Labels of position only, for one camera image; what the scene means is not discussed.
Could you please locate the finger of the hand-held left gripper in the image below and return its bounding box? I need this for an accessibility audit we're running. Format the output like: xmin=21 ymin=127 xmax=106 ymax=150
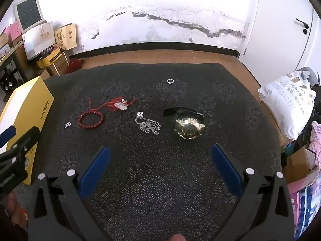
xmin=0 ymin=126 xmax=17 ymax=148
xmin=0 ymin=127 xmax=41 ymax=167

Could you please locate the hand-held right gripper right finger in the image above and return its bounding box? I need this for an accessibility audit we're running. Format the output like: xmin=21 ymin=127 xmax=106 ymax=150
xmin=211 ymin=143 xmax=294 ymax=241

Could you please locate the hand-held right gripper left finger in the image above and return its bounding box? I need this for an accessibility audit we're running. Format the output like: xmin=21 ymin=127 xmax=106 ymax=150
xmin=27 ymin=146 xmax=112 ymax=241

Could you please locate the white bin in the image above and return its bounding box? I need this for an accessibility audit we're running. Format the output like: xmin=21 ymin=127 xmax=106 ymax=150
xmin=0 ymin=76 xmax=55 ymax=184

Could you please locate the red bead bracelet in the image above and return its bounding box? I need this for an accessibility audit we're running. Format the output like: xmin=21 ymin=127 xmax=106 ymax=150
xmin=77 ymin=110 xmax=105 ymax=130

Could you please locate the gold watch black strap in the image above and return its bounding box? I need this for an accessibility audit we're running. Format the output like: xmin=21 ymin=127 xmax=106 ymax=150
xmin=163 ymin=107 xmax=206 ymax=140

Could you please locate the red string bracelet silver charm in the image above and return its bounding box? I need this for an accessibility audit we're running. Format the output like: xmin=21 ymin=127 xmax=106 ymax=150
xmin=88 ymin=96 xmax=137 ymax=112

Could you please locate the silver chain necklace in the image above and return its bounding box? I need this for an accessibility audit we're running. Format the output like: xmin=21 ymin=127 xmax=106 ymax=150
xmin=135 ymin=111 xmax=161 ymax=135

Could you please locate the person's left hand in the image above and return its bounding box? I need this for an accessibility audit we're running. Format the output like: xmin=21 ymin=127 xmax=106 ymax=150
xmin=0 ymin=193 xmax=28 ymax=231

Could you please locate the dark patterned mat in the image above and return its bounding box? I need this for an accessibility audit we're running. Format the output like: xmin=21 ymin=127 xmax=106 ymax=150
xmin=25 ymin=63 xmax=285 ymax=241

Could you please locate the open cardboard box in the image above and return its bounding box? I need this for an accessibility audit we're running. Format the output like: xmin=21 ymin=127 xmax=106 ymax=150
xmin=282 ymin=146 xmax=321 ymax=184

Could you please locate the brown cardboard box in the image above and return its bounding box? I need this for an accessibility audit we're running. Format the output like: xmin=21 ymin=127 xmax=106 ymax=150
xmin=46 ymin=53 xmax=71 ymax=76

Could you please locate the yellow and black box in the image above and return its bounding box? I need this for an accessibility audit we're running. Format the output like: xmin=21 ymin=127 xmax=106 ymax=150
xmin=36 ymin=47 xmax=63 ymax=68

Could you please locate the pink and blue package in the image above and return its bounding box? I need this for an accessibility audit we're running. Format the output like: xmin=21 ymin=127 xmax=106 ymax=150
xmin=287 ymin=178 xmax=321 ymax=233

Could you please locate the red cloth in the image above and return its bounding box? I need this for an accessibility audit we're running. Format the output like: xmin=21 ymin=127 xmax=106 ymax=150
xmin=66 ymin=59 xmax=85 ymax=74

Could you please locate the white printed plastic bag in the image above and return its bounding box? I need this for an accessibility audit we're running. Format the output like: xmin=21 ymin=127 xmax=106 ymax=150
xmin=258 ymin=71 xmax=317 ymax=140

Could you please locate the pink packet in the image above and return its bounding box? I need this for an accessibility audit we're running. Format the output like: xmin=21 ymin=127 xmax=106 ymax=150
xmin=310 ymin=123 xmax=321 ymax=166

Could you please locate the white box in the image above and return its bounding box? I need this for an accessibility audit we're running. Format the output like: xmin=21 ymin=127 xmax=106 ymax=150
xmin=22 ymin=21 xmax=56 ymax=61

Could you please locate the pink box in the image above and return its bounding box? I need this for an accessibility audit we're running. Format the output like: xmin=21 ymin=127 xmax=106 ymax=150
xmin=5 ymin=21 xmax=23 ymax=45

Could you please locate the old white monitor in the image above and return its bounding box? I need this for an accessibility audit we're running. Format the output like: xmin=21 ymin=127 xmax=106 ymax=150
xmin=14 ymin=0 xmax=44 ymax=35

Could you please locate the white door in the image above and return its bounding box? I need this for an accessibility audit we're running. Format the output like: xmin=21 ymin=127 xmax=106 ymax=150
xmin=239 ymin=0 xmax=321 ymax=72

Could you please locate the black door handle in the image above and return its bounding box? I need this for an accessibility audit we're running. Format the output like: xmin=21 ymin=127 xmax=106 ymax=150
xmin=295 ymin=18 xmax=311 ymax=35

